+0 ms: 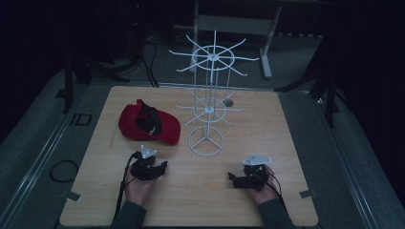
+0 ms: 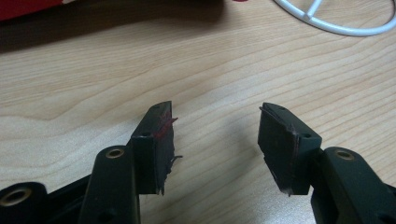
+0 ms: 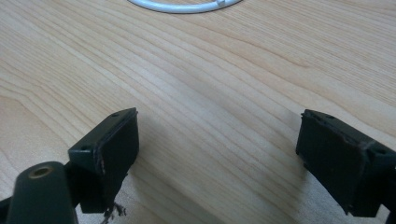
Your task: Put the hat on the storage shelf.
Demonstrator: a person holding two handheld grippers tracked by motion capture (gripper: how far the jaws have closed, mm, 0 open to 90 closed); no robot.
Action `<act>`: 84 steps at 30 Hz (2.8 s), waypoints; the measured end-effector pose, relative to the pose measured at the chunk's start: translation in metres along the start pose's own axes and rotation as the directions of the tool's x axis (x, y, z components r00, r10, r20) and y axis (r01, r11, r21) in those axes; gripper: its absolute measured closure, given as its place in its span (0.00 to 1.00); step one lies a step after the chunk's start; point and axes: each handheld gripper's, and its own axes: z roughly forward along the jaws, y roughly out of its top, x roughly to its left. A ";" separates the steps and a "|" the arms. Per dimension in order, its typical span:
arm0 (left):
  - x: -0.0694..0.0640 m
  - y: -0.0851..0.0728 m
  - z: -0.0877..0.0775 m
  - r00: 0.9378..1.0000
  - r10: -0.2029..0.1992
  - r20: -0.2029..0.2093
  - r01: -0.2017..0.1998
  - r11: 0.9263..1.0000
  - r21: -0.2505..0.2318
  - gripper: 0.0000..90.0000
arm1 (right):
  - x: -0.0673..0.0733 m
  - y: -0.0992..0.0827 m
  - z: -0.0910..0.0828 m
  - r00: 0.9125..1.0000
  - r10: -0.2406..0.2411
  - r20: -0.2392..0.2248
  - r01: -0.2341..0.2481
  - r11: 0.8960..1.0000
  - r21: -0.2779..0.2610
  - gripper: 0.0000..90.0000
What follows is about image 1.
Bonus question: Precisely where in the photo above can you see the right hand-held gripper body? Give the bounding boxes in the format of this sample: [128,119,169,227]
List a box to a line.
[239,153,273,192]

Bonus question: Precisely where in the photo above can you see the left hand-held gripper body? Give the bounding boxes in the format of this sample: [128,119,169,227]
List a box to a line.
[130,144,164,182]

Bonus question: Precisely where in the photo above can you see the white wire hat rack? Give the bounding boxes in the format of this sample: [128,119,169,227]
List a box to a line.
[168,30,261,157]

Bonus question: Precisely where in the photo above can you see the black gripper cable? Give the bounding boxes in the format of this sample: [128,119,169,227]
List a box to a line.
[114,151,141,221]
[254,172,288,209]

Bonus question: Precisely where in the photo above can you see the black looped floor cable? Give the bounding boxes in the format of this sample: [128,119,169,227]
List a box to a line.
[49,159,80,184]

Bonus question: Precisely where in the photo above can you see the black rectangular frame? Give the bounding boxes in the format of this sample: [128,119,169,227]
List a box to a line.
[69,113,94,127]

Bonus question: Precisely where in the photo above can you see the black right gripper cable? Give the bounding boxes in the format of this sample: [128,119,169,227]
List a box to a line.
[254,172,288,209]

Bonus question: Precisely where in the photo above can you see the black tripod stand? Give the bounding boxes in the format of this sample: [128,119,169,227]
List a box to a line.
[274,61,342,129]
[60,53,130,115]

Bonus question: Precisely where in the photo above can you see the white metal desk frame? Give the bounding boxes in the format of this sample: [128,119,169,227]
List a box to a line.
[189,0,285,80]

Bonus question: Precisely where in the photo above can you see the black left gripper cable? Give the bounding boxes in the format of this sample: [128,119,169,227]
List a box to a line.
[114,151,141,221]

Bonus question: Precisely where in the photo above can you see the black floor cables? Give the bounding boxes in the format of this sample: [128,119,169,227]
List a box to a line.
[138,34,160,89]

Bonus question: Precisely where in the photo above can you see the person's right hand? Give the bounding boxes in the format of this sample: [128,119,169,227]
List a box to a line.
[247,165,281,206]

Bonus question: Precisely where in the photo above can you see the grey tape strip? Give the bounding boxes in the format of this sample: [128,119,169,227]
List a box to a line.
[61,189,82,203]
[299,189,319,199]

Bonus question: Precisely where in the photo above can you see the person's left hand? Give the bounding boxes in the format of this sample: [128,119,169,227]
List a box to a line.
[123,167,158,208]

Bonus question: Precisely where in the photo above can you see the red baseball cap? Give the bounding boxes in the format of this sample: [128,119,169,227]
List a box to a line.
[118,98,181,146]

